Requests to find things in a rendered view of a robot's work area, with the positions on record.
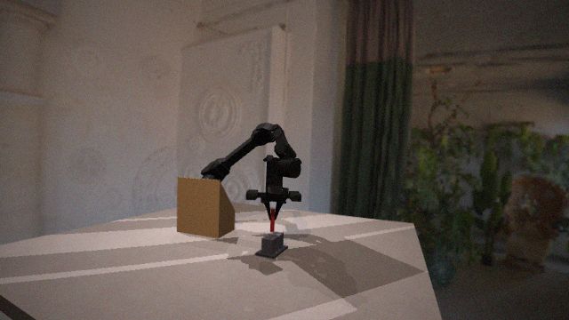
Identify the red peg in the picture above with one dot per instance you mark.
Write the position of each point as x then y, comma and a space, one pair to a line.
272, 221

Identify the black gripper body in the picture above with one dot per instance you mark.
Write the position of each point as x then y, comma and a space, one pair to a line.
295, 196

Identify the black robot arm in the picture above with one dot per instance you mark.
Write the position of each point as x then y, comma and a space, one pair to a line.
287, 166

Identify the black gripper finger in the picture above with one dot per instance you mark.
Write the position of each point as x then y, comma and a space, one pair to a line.
267, 207
278, 207

